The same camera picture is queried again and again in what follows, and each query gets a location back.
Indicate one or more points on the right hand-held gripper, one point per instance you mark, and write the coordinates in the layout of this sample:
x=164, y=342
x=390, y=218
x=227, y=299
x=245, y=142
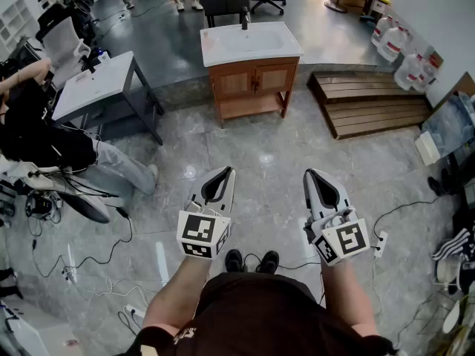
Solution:
x=347, y=239

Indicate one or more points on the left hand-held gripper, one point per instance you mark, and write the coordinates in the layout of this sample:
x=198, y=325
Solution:
x=196, y=232

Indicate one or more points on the person's right forearm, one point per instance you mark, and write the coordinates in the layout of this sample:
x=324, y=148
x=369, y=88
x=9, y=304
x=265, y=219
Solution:
x=349, y=299

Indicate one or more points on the person's left forearm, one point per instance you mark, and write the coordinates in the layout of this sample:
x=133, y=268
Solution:
x=178, y=295

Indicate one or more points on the wooden sink cabinet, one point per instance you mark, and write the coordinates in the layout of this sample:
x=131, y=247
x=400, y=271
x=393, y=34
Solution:
x=252, y=104

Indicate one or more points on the person's left black shoe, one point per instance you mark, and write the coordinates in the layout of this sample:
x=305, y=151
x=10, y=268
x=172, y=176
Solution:
x=234, y=261

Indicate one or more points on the person's black shoe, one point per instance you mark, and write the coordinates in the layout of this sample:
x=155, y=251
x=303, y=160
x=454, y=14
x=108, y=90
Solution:
x=268, y=262
x=234, y=261

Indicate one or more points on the white power strip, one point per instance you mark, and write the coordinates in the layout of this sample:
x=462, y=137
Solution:
x=381, y=243
x=135, y=312

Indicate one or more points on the person's right black shoe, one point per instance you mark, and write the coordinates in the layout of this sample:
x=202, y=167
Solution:
x=268, y=262

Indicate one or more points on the wooden slatted step platform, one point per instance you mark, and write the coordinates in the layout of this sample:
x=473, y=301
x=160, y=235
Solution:
x=371, y=106

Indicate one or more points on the white flat box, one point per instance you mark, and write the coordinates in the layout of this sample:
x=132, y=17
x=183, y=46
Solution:
x=427, y=148

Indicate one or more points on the white and black office chair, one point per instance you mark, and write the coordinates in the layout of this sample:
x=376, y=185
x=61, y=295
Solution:
x=85, y=206

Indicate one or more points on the person's black shirt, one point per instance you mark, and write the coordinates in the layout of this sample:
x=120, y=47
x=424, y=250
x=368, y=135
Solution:
x=259, y=317

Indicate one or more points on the black and white striped cloth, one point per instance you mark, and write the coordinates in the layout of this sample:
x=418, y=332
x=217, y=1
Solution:
x=454, y=243

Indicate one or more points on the plastic-wrapped framed panel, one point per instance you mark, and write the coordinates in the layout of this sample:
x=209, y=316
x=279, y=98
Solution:
x=449, y=124

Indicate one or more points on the clear water jug red label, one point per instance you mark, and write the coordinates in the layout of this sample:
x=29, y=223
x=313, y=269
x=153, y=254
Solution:
x=382, y=32
x=426, y=74
x=408, y=70
x=391, y=45

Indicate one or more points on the pink cup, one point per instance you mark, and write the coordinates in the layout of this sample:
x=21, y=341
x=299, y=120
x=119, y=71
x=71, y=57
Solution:
x=209, y=40

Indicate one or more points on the white ceramic sink basin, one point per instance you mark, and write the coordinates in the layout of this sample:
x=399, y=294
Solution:
x=256, y=41

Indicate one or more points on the grey-framed white vanity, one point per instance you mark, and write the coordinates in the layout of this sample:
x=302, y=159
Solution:
x=92, y=87

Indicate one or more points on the black faucet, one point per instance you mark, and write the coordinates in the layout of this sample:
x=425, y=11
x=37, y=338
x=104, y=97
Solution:
x=90, y=64
x=245, y=19

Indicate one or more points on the white mesh office chair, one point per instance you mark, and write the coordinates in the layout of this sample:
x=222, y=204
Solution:
x=63, y=46

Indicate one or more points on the white shelf unit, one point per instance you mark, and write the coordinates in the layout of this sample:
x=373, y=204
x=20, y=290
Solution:
x=16, y=20

